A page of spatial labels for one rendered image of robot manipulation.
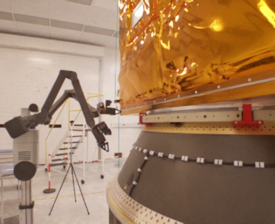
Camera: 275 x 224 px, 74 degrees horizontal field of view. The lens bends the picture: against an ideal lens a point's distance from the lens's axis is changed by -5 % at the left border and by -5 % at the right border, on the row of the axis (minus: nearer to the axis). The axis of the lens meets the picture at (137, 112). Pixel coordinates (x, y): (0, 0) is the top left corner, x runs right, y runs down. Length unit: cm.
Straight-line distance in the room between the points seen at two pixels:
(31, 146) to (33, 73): 721
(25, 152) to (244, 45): 152
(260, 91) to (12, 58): 872
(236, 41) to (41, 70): 828
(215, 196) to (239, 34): 65
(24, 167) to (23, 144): 18
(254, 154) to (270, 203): 20
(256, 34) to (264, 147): 46
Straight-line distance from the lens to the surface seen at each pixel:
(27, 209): 181
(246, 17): 84
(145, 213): 104
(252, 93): 81
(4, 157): 551
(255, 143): 96
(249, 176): 91
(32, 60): 888
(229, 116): 95
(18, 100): 860
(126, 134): 912
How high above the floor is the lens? 165
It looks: 4 degrees up
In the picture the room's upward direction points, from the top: straight up
